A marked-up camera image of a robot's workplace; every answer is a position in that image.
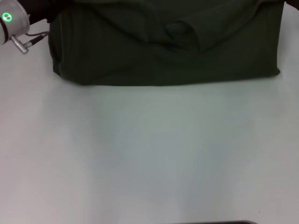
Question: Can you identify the grey left arm cable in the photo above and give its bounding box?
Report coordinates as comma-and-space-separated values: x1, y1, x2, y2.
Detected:
11, 30, 51, 56

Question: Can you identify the dark green FREE! t-shirt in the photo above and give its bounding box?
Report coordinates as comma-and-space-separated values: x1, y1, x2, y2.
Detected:
48, 0, 285, 87

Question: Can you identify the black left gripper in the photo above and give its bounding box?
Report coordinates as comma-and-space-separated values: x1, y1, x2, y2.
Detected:
20, 0, 63, 27

